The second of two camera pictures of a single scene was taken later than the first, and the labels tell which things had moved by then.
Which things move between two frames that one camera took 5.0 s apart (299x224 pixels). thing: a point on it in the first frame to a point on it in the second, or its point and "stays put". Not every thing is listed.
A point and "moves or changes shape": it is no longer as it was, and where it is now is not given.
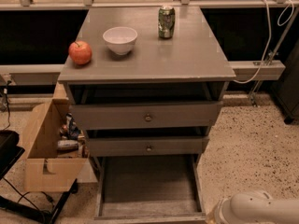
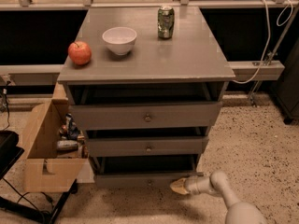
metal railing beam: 49,75 stays put
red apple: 80,51 stays put
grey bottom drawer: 149,188 moves or changes shape
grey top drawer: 139,115 stays put
